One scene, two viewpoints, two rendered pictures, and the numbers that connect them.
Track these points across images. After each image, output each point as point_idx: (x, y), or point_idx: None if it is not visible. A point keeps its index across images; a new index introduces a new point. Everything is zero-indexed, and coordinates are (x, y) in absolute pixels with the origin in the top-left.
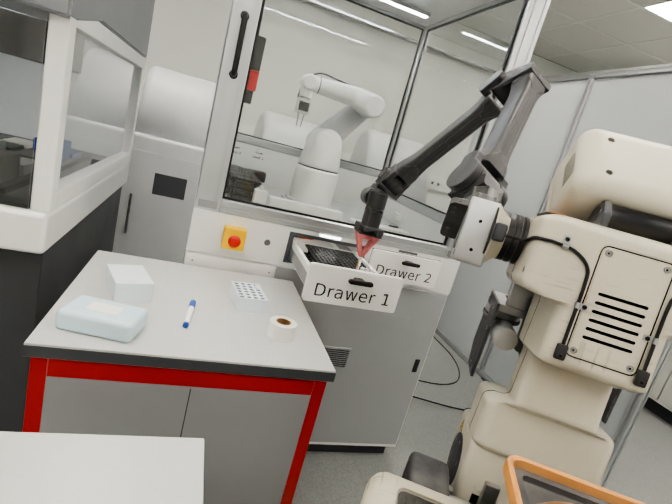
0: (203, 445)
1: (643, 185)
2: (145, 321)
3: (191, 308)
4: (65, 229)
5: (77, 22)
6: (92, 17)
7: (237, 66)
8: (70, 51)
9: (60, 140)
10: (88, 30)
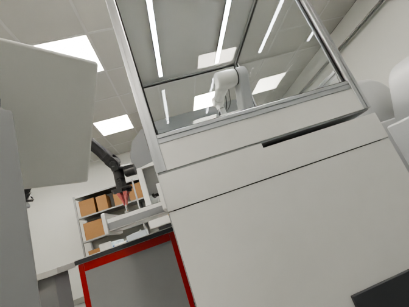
0: (53, 268)
1: None
2: (113, 245)
3: (124, 241)
4: (168, 220)
5: (141, 167)
6: (151, 161)
7: (148, 148)
8: (139, 175)
9: (145, 197)
10: (151, 164)
